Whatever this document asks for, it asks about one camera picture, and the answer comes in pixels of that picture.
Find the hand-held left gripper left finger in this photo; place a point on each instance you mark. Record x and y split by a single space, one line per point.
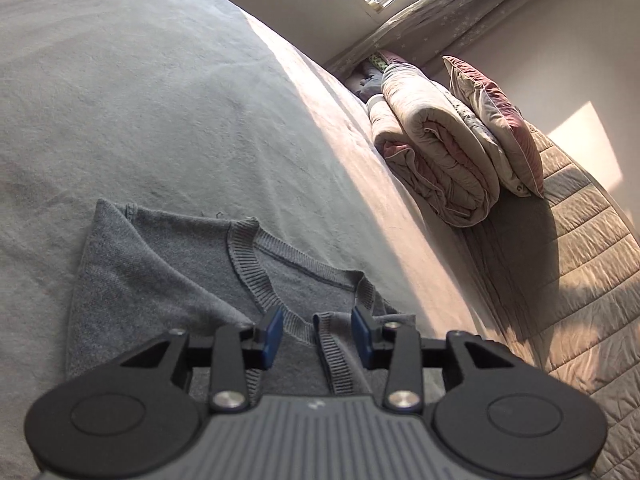
274 336

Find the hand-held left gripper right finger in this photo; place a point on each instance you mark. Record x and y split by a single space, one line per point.
360 336

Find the grey knit sweater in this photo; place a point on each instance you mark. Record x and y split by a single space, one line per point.
165 280

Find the grey clothes pile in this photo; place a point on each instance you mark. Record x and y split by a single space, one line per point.
370 80

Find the rolled beige pink quilt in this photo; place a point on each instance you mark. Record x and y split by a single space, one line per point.
435 145

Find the beige pink pillow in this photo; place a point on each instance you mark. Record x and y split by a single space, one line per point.
500 125

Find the bed with grey sheet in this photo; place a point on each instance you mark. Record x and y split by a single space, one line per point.
150 100

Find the grey patterned curtain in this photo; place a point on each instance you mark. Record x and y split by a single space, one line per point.
450 15

